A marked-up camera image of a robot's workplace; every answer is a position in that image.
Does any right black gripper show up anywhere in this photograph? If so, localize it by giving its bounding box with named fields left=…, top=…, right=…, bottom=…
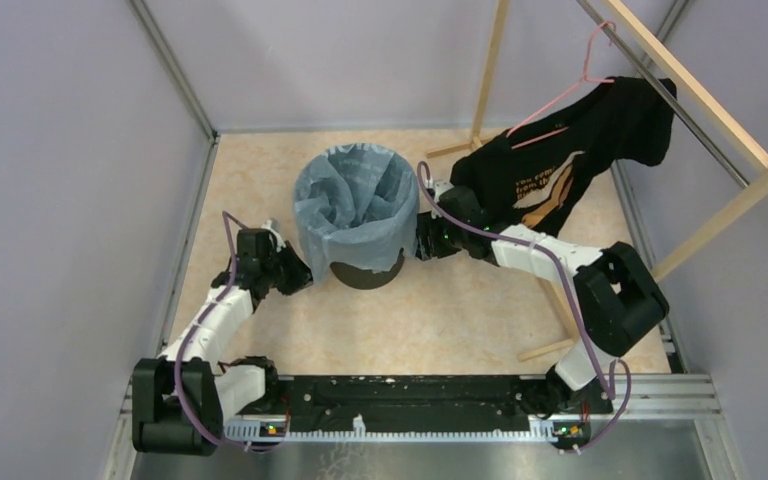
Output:
left=412, top=209, right=467, bottom=261

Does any light blue plastic trash bag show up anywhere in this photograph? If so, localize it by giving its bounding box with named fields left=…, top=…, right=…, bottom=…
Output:
left=293, top=143, right=419, bottom=283

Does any black plastic trash bin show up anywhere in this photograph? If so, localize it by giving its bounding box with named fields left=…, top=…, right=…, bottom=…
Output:
left=329, top=249, right=405, bottom=290

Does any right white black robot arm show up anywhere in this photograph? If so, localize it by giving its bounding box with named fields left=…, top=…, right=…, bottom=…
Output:
left=416, top=181, right=670, bottom=412

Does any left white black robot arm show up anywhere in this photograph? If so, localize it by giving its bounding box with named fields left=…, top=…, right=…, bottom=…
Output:
left=131, top=219, right=312, bottom=456

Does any black printed t-shirt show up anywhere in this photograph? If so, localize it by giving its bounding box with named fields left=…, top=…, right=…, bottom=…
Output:
left=449, top=77, right=674, bottom=236

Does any pink clothes hanger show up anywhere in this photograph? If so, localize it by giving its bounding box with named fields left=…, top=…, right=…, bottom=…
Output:
left=504, top=20, right=618, bottom=150

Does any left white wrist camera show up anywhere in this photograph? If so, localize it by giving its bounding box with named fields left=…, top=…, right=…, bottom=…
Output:
left=261, top=218, right=286, bottom=252

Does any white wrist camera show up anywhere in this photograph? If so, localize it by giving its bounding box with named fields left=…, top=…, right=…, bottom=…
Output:
left=431, top=180, right=454, bottom=204
left=261, top=218, right=286, bottom=252

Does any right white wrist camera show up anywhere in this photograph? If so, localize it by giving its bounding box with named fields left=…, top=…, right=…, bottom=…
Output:
left=431, top=180, right=454, bottom=204

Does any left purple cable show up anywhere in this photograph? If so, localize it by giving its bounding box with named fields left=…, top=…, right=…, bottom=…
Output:
left=173, top=210, right=289, bottom=454

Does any purple cable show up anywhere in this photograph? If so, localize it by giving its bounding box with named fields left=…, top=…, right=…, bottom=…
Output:
left=173, top=210, right=289, bottom=454
left=415, top=160, right=633, bottom=454

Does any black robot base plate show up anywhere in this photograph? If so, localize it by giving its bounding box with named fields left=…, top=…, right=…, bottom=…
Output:
left=239, top=375, right=586, bottom=433

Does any grey cable duct rail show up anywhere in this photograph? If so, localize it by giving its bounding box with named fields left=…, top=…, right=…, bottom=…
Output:
left=224, top=417, right=558, bottom=443

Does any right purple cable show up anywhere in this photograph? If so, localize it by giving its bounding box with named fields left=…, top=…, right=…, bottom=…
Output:
left=415, top=160, right=633, bottom=454

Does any metal clothes rail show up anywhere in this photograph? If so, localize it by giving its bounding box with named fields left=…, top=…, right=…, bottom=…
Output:
left=578, top=1, right=750, bottom=189

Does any wooden clothes rack frame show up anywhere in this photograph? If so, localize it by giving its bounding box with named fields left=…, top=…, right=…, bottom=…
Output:
left=425, top=0, right=768, bottom=363

